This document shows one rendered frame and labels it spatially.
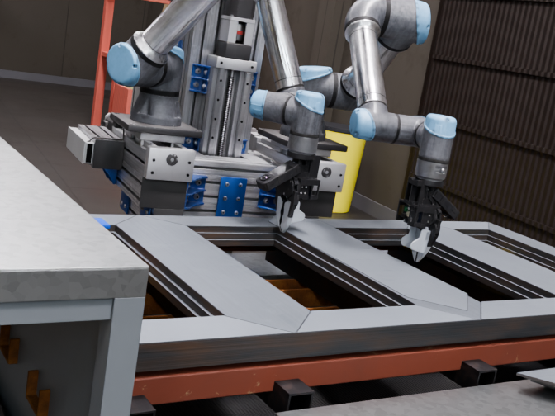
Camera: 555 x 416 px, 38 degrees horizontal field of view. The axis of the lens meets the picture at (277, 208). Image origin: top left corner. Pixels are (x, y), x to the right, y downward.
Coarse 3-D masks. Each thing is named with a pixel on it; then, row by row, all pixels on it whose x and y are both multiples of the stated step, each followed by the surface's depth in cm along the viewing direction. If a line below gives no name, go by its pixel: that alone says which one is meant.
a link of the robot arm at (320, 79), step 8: (304, 72) 251; (312, 72) 250; (320, 72) 250; (328, 72) 252; (304, 80) 251; (312, 80) 250; (320, 80) 251; (328, 80) 252; (336, 80) 253; (312, 88) 251; (320, 88) 251; (328, 88) 252; (336, 88) 252; (328, 96) 253; (336, 96) 253; (328, 104) 255
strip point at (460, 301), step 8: (408, 296) 168; (416, 296) 169; (424, 296) 169; (432, 296) 170; (440, 296) 171; (448, 296) 172; (456, 296) 173; (464, 296) 174; (440, 304) 166; (448, 304) 167; (456, 304) 168; (464, 304) 169
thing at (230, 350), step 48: (240, 240) 202; (288, 240) 204; (384, 240) 227; (480, 240) 248; (384, 288) 172; (528, 288) 195; (288, 336) 136; (336, 336) 142; (384, 336) 148; (432, 336) 155; (480, 336) 162; (528, 336) 170
